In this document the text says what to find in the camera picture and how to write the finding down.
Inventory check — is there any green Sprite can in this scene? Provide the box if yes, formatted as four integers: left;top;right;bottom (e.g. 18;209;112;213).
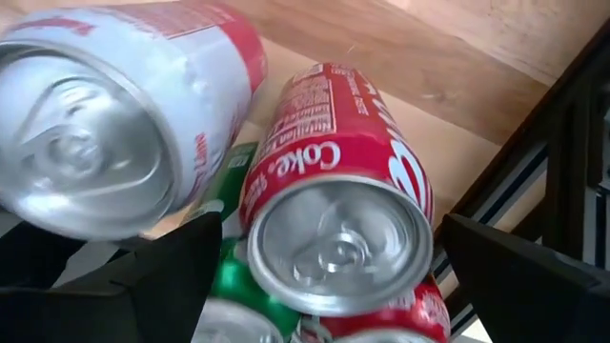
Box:
180;141;302;343

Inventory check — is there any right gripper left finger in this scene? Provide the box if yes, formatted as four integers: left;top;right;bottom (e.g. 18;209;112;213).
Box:
0;212;224;343

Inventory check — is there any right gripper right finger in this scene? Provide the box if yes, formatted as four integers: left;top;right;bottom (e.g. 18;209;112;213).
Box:
438;212;610;343

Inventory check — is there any red Coca-Cola can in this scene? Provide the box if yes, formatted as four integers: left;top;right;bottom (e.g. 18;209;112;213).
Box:
237;61;436;318
290;273;452;343

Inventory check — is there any black aluminium table frame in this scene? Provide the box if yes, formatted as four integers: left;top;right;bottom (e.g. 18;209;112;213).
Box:
431;18;610;339

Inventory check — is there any white and red soda can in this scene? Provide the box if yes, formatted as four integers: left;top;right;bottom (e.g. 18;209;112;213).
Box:
0;0;268;242

